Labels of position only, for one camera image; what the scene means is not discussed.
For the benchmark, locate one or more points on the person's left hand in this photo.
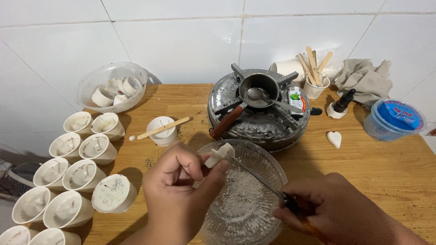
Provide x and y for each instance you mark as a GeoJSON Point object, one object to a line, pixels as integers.
{"type": "Point", "coordinates": [170, 197]}

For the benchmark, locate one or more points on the person's right hand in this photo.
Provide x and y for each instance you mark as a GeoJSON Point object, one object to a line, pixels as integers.
{"type": "Point", "coordinates": [340, 207]}

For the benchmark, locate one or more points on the white wax chunk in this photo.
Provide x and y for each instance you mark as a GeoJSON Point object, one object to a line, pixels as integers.
{"type": "Point", "coordinates": [218, 155]}

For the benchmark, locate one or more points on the white cup with wick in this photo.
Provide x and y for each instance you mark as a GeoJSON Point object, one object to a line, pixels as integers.
{"type": "Point", "coordinates": [165, 137]}

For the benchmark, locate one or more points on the white wax heart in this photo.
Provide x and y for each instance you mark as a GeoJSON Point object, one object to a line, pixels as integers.
{"type": "Point", "coordinates": [334, 138]}

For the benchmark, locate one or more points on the wooden craft stick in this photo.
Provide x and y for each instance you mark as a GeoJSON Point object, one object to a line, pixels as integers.
{"type": "Point", "coordinates": [324, 62]}
{"type": "Point", "coordinates": [314, 66]}
{"type": "Point", "coordinates": [163, 128]}
{"type": "Point", "coordinates": [315, 56]}
{"type": "Point", "coordinates": [306, 69]}

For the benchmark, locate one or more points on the small white wax bit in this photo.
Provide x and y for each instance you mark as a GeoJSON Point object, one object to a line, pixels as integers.
{"type": "Point", "coordinates": [132, 138]}

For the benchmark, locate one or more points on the white wax shavings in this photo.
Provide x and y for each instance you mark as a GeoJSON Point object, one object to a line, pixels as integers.
{"type": "Point", "coordinates": [243, 197]}

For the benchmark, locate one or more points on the clear glass bowl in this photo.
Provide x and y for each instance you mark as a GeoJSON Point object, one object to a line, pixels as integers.
{"type": "Point", "coordinates": [269, 163]}

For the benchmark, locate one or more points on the group of white candle cups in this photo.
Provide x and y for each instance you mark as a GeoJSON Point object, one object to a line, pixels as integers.
{"type": "Point", "coordinates": [81, 177]}

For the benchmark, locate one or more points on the white wax bottle holder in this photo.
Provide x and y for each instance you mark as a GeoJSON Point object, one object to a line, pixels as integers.
{"type": "Point", "coordinates": [335, 114]}

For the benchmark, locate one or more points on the plastic tub with blue lid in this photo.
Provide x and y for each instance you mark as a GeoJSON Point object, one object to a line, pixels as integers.
{"type": "Point", "coordinates": [395, 117]}

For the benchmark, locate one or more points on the dark dropper bottle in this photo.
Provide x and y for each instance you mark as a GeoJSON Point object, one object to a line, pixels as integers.
{"type": "Point", "coordinates": [343, 101]}

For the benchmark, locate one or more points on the round metal gas stove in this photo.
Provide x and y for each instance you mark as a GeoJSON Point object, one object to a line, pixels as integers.
{"type": "Point", "coordinates": [259, 131]}

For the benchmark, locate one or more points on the lighter with green label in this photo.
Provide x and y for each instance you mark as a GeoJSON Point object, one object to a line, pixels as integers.
{"type": "Point", "coordinates": [295, 98]}

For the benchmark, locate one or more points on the white cup holding sticks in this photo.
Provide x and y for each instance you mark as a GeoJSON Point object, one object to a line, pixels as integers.
{"type": "Point", "coordinates": [315, 91]}

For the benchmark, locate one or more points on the grey cloth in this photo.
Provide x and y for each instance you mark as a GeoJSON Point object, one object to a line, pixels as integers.
{"type": "Point", "coordinates": [366, 81]}

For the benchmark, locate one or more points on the metal spoon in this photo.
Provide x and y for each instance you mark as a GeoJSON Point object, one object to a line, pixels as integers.
{"type": "Point", "coordinates": [257, 93]}

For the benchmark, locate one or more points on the clear plastic basin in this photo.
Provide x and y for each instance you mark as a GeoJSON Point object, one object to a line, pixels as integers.
{"type": "Point", "coordinates": [92, 78]}

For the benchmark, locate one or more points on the sleeve of white paper cups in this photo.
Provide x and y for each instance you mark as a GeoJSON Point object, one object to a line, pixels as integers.
{"type": "Point", "coordinates": [286, 68]}

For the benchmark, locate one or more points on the white electric fan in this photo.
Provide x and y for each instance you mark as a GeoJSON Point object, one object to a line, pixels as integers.
{"type": "Point", "coordinates": [22, 172]}

